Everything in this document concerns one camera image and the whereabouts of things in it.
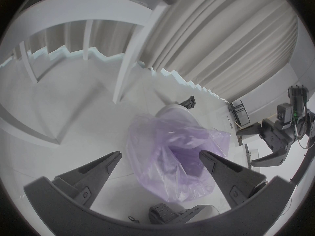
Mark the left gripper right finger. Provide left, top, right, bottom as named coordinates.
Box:
left=199, top=149, right=267, bottom=210

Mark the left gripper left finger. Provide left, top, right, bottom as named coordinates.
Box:
left=53, top=151, right=122, bottom=209

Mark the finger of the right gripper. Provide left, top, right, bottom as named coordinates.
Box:
left=236, top=123, right=263, bottom=137
left=251, top=148, right=288, bottom=168

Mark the purple plastic bag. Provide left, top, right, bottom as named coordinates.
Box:
left=126, top=111, right=231, bottom=203

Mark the black plastic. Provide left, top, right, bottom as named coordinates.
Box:
left=179, top=95, right=196, bottom=109

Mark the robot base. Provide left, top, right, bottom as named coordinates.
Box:
left=148, top=202, right=216, bottom=225

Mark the white trash bin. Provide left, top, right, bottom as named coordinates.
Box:
left=156, top=103, right=197, bottom=123

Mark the cream curtain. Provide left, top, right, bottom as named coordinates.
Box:
left=140, top=0, right=299, bottom=104
left=13, top=19, right=153, bottom=69

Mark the white chair dark grey seat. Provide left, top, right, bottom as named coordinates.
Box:
left=0, top=0, right=178, bottom=148

